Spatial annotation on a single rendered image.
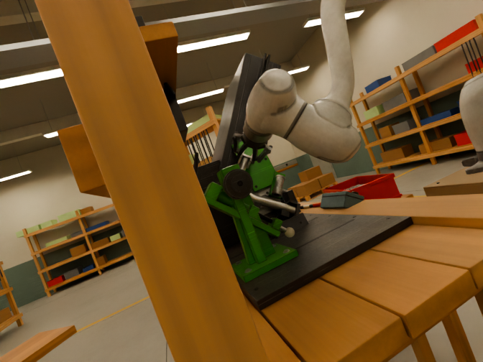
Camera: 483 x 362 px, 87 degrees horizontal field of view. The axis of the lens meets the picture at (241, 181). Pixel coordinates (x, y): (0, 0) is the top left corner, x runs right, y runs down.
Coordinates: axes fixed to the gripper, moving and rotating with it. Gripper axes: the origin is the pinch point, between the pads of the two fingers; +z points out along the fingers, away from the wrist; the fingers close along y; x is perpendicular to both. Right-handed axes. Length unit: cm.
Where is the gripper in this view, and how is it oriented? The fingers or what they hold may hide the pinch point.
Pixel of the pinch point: (245, 159)
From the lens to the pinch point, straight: 93.1
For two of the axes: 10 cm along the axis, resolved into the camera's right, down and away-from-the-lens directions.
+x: -3.4, 8.6, -3.8
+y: -9.3, -3.7, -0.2
